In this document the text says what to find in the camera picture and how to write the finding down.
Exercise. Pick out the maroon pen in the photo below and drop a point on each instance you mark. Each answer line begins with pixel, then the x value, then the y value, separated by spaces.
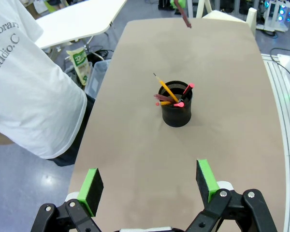
pixel 163 97
pixel 185 18

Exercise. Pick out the white metal mount frame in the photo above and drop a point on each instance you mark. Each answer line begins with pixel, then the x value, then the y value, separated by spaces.
pixel 222 15

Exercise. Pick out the person in white T-shirt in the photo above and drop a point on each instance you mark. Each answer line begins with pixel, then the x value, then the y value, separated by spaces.
pixel 26 84

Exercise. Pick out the yellow pencil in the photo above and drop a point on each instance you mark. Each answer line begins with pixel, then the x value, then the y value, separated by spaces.
pixel 165 103
pixel 166 87

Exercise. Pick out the grey translucent plastic bin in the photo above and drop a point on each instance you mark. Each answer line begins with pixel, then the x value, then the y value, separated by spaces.
pixel 96 77

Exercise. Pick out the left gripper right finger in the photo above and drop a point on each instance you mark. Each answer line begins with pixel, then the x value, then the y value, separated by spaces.
pixel 204 183

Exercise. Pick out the cream and green snack bag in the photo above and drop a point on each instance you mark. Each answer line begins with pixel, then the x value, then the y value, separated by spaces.
pixel 81 65

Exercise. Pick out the black mesh pen holder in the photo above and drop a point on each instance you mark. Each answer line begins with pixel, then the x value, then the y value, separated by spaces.
pixel 176 116

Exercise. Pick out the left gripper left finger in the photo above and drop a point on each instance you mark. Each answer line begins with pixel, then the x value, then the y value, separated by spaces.
pixel 91 191

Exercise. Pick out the white work table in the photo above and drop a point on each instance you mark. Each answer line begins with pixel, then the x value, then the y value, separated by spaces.
pixel 75 21

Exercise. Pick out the white aluminium rail frame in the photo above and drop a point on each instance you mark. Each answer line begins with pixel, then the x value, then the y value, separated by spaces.
pixel 287 145

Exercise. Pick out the white computer case blue lights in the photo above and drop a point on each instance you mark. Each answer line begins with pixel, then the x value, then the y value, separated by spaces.
pixel 275 14

